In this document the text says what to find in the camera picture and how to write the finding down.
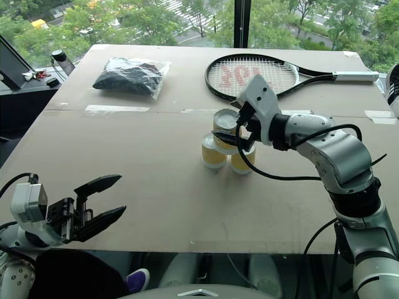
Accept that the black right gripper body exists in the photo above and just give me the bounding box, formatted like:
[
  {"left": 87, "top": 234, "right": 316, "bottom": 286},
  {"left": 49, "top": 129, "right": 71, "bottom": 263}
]
[{"left": 236, "top": 102, "right": 263, "bottom": 153}]

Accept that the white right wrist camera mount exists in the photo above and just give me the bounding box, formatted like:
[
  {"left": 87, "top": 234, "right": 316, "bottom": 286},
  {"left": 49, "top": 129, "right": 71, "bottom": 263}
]
[{"left": 236, "top": 74, "right": 282, "bottom": 146}]

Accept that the red keys bundle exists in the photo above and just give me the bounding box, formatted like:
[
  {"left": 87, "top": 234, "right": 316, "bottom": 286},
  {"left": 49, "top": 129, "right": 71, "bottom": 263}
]
[{"left": 22, "top": 69, "right": 52, "bottom": 81}]

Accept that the dark rounded shape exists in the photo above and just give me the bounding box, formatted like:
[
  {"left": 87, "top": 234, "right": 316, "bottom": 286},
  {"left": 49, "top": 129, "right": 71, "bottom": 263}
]
[{"left": 33, "top": 250, "right": 130, "bottom": 299}]

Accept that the purple shoe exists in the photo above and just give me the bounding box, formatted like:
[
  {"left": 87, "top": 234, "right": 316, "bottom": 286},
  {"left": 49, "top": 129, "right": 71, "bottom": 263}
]
[{"left": 124, "top": 268, "right": 151, "bottom": 294}]

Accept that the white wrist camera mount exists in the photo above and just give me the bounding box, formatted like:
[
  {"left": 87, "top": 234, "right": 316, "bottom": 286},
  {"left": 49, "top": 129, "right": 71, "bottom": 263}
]
[
  {"left": 236, "top": 74, "right": 282, "bottom": 146},
  {"left": 10, "top": 181, "right": 64, "bottom": 247}
]

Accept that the black slanted panel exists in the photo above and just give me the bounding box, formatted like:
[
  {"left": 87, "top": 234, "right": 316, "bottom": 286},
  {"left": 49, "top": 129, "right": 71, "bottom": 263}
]
[{"left": 0, "top": 34, "right": 34, "bottom": 92}]

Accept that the black lower arm cable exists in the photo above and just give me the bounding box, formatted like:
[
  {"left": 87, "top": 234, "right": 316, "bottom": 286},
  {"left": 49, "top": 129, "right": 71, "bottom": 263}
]
[{"left": 303, "top": 217, "right": 341, "bottom": 260}]

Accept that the long clear tape strip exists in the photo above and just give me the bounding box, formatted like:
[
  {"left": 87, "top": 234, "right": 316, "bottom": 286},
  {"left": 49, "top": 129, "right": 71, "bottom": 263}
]
[{"left": 84, "top": 105, "right": 151, "bottom": 114}]

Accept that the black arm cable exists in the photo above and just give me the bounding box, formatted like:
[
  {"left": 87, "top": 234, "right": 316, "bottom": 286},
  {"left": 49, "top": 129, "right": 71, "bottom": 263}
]
[
  {"left": 234, "top": 119, "right": 388, "bottom": 182},
  {"left": 0, "top": 173, "right": 34, "bottom": 197},
  {"left": 303, "top": 217, "right": 341, "bottom": 260}
]

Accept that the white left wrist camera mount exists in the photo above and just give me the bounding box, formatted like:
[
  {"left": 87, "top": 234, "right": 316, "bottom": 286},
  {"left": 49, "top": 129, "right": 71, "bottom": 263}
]
[{"left": 10, "top": 181, "right": 64, "bottom": 247}]

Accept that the wide clear tape strip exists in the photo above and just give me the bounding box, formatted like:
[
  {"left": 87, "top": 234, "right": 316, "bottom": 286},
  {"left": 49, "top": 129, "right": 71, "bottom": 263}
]
[{"left": 364, "top": 110, "right": 398, "bottom": 126}]

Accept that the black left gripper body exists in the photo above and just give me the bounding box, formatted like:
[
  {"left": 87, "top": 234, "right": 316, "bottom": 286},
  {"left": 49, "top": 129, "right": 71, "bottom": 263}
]
[{"left": 46, "top": 196, "right": 95, "bottom": 244}]

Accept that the black cloth in plastic bag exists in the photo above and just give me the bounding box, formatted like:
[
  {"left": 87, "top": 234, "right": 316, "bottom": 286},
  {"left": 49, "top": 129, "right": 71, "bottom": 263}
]
[{"left": 92, "top": 56, "right": 172, "bottom": 101}]

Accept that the black window frame post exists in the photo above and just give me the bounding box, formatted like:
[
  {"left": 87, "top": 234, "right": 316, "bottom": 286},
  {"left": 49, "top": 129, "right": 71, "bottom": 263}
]
[{"left": 233, "top": 0, "right": 252, "bottom": 49}]

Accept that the black white sneaker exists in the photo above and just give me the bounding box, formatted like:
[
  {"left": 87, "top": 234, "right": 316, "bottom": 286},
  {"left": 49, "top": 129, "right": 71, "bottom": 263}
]
[{"left": 385, "top": 63, "right": 399, "bottom": 120}]

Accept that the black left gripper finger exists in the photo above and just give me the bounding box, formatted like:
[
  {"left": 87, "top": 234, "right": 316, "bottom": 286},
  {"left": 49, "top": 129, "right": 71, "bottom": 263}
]
[
  {"left": 74, "top": 174, "right": 123, "bottom": 204},
  {"left": 75, "top": 205, "right": 127, "bottom": 243}
]

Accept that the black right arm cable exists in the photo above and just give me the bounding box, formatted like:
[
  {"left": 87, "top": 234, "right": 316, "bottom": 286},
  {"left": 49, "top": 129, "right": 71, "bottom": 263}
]
[{"left": 234, "top": 119, "right": 388, "bottom": 182}]

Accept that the black white tennis racket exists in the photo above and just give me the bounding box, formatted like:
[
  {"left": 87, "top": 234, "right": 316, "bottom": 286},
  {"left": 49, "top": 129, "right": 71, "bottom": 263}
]
[{"left": 204, "top": 54, "right": 380, "bottom": 101}]

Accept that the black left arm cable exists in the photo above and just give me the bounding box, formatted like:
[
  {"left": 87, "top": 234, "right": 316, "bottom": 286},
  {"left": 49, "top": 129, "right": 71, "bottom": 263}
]
[{"left": 0, "top": 173, "right": 34, "bottom": 197}]

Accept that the black bottle with cap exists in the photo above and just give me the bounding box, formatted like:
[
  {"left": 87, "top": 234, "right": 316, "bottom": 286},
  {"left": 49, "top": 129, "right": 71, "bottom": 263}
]
[{"left": 50, "top": 49, "right": 76, "bottom": 82}]

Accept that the white rounded shape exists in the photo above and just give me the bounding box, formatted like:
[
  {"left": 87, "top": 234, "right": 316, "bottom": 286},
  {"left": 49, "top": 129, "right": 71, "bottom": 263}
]
[
  {"left": 248, "top": 254, "right": 284, "bottom": 298},
  {"left": 158, "top": 254, "right": 209, "bottom": 289}
]

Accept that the black side table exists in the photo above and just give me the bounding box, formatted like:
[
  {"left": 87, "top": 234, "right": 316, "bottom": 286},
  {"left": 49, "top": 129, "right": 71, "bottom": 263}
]
[{"left": 0, "top": 72, "right": 62, "bottom": 141}]

